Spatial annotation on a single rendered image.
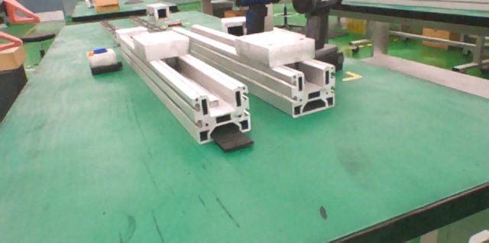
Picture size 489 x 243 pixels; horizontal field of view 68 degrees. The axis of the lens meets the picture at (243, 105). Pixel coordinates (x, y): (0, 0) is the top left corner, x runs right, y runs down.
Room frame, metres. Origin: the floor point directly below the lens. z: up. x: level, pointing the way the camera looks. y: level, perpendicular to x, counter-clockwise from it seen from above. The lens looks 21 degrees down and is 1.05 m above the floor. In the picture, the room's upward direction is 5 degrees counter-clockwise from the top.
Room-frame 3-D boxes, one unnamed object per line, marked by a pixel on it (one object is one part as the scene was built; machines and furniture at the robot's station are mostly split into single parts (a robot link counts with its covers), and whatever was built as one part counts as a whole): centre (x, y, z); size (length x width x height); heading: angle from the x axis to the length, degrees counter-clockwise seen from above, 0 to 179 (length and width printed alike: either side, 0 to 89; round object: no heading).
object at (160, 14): (2.32, 0.48, 0.83); 0.11 x 0.10 x 0.10; 118
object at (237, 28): (1.38, 0.02, 0.83); 0.11 x 0.10 x 0.10; 93
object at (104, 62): (1.14, 0.43, 0.81); 0.10 x 0.08 x 0.06; 114
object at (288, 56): (0.79, -0.08, 0.87); 0.16 x 0.11 x 0.07; 24
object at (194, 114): (0.93, 0.20, 0.82); 0.80 x 0.10 x 0.09; 24
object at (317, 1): (0.93, -0.23, 0.89); 0.20 x 0.08 x 0.22; 129
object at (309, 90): (1.01, 0.03, 0.82); 0.80 x 0.10 x 0.09; 24
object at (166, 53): (0.93, 0.20, 0.87); 0.16 x 0.11 x 0.07; 24
